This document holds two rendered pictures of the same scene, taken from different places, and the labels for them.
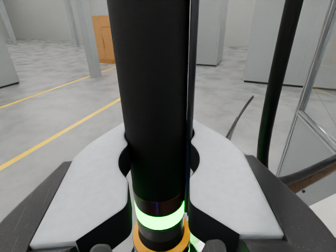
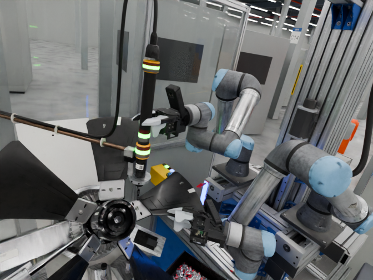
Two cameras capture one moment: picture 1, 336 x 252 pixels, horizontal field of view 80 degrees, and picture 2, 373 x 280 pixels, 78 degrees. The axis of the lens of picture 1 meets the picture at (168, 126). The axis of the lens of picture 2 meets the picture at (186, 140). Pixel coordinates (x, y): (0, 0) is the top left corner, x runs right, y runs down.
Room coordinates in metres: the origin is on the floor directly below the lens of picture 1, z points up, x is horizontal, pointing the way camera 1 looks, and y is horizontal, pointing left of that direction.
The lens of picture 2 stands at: (0.53, 0.48, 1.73)
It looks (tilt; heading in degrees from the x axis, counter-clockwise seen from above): 23 degrees down; 216
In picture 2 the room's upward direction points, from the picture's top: 10 degrees clockwise
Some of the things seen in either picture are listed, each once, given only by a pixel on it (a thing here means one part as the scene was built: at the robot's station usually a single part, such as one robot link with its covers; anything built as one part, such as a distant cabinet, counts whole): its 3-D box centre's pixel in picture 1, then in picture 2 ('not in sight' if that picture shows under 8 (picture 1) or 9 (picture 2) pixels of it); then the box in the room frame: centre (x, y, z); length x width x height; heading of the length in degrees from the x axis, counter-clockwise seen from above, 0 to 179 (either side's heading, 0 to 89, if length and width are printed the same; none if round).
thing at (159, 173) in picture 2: not in sight; (165, 179); (-0.31, -0.23, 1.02); 0.16 x 0.10 x 0.11; 81
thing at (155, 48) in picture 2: not in sight; (145, 119); (0.10, 0.01, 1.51); 0.04 x 0.04 x 0.46
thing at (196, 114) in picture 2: not in sight; (187, 115); (-0.11, 0.00, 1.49); 0.08 x 0.05 x 0.08; 91
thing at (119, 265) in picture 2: not in sight; (123, 268); (0.13, 0.00, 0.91); 0.12 x 0.08 x 0.12; 81
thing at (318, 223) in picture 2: not in sight; (316, 212); (-0.63, 0.47, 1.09); 0.15 x 0.15 x 0.10
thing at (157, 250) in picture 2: not in sight; (140, 240); (0.04, -0.02, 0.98); 0.20 x 0.16 x 0.20; 81
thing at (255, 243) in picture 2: not in sight; (256, 241); (-0.12, 0.36, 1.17); 0.11 x 0.08 x 0.09; 118
